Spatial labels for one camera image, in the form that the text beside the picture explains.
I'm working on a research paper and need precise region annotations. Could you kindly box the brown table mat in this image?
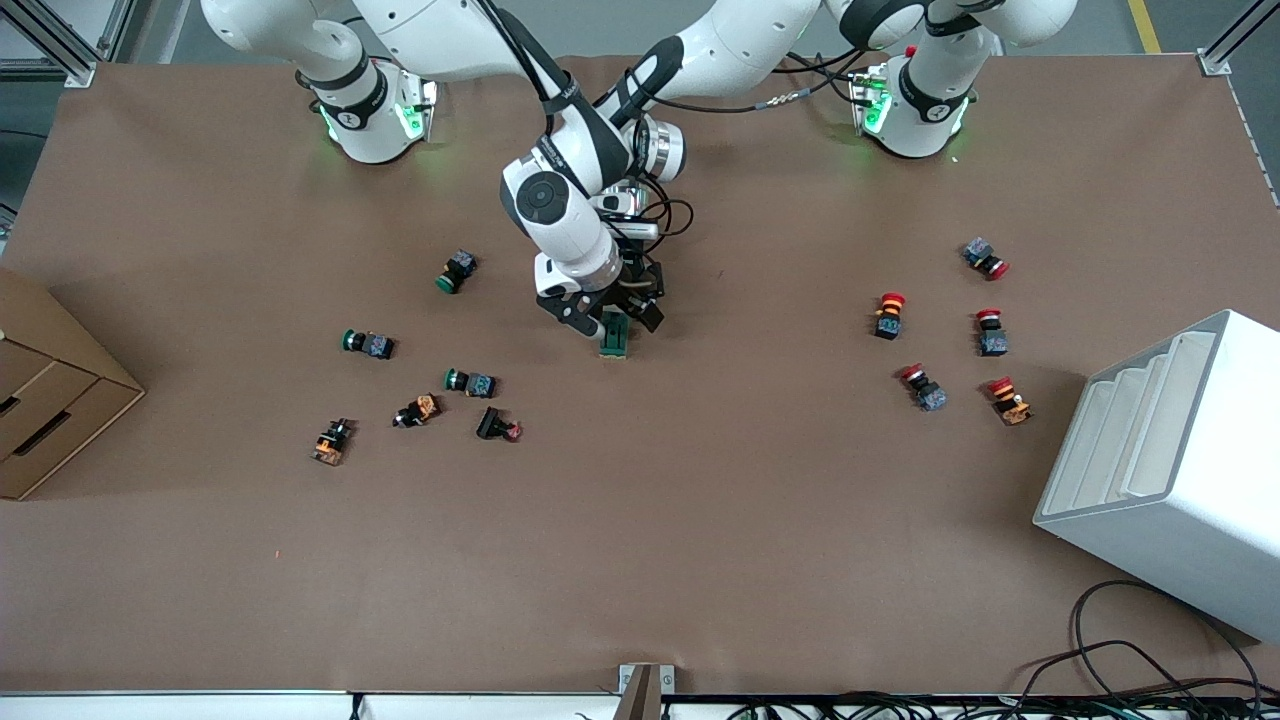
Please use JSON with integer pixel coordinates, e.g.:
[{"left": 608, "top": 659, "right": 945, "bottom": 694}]
[{"left": 0, "top": 50, "right": 1280, "bottom": 697}]

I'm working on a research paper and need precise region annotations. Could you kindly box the black looped cable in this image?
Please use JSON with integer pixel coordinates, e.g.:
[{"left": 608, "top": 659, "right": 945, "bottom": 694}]
[{"left": 1010, "top": 580, "right": 1265, "bottom": 701}]

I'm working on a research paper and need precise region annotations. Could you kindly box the white slotted bin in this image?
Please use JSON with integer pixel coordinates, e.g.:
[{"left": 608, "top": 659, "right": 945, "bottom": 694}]
[{"left": 1032, "top": 308, "right": 1280, "bottom": 644}]

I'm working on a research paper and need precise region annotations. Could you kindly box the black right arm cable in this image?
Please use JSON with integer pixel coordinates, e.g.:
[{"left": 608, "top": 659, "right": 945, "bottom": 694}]
[{"left": 478, "top": 0, "right": 586, "bottom": 136}]

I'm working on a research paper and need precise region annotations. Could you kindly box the metal table edge bracket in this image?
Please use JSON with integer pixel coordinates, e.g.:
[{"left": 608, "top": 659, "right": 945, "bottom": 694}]
[{"left": 613, "top": 662, "right": 676, "bottom": 720}]

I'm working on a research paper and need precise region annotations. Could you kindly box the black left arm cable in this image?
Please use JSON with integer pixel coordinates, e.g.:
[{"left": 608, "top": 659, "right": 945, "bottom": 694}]
[{"left": 618, "top": 52, "right": 873, "bottom": 243}]

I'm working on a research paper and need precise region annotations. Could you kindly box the white table edge rail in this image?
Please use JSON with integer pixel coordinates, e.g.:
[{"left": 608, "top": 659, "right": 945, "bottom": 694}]
[{"left": 0, "top": 690, "right": 621, "bottom": 720}]

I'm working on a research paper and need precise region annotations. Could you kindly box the orange black button switch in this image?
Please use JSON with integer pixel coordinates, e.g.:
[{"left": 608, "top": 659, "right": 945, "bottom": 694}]
[
  {"left": 392, "top": 393, "right": 442, "bottom": 430},
  {"left": 310, "top": 418, "right": 356, "bottom": 467}
]

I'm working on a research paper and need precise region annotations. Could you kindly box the aluminium frame profile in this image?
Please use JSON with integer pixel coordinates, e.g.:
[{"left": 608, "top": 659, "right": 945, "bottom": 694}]
[
  {"left": 1198, "top": 0, "right": 1280, "bottom": 77},
  {"left": 0, "top": 0, "right": 136, "bottom": 87}
]

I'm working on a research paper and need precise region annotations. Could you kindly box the brown cardboard box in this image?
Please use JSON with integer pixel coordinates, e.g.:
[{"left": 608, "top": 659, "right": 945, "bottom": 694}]
[{"left": 0, "top": 265, "right": 147, "bottom": 501}]

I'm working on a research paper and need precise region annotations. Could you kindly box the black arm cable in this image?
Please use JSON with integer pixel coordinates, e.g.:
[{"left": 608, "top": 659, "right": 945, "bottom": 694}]
[
  {"left": 618, "top": 52, "right": 873, "bottom": 243},
  {"left": 478, "top": 0, "right": 586, "bottom": 136}
]

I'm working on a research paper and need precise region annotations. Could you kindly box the tangled black cable bundle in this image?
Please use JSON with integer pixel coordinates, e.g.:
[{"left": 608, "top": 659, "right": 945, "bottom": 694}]
[{"left": 720, "top": 690, "right": 1280, "bottom": 720}]

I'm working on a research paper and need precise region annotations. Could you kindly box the black switch with red lens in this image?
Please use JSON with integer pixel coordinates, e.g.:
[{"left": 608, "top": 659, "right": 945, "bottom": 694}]
[{"left": 475, "top": 405, "right": 524, "bottom": 443}]

